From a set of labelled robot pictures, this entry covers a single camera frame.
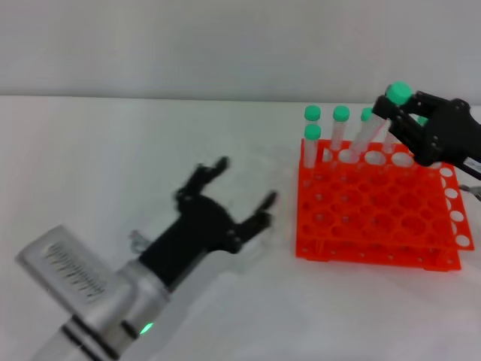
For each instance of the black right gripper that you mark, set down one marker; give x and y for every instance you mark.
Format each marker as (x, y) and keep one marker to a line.
(451, 135)

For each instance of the clear graduated tube green cap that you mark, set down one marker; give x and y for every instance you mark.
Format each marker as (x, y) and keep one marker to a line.
(399, 93)

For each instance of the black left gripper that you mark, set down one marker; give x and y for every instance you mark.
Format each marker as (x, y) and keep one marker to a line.
(195, 233)

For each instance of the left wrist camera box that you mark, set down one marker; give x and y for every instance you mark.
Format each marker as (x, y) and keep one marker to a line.
(71, 269)

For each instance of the orange test tube rack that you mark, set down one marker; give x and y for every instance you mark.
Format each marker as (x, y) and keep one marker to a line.
(376, 218)

